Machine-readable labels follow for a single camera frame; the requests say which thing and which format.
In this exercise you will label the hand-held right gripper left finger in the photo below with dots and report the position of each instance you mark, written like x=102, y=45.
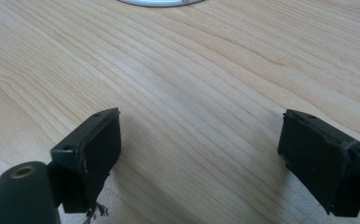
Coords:
x=89, y=155

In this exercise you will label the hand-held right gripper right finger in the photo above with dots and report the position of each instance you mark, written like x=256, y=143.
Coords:
x=321, y=161

